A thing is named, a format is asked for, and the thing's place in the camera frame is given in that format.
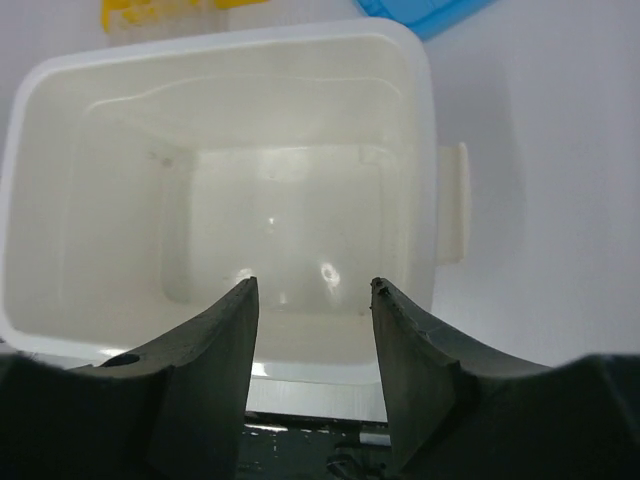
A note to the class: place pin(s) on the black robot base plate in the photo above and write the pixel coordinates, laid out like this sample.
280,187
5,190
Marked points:
279,446

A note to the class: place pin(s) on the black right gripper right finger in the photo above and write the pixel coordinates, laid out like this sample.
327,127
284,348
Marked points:
459,409

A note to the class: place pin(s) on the blue plastic bin lid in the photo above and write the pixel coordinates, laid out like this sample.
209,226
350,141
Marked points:
425,18

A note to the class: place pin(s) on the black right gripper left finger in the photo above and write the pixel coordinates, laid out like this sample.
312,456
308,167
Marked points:
173,408

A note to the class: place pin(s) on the white plastic storage bin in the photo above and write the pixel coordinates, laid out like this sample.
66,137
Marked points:
140,183

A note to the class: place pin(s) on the clear plastic tube rack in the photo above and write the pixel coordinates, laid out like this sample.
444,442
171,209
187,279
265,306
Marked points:
165,31

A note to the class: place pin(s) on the yellow test tube rack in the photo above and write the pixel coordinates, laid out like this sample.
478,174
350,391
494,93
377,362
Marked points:
125,14

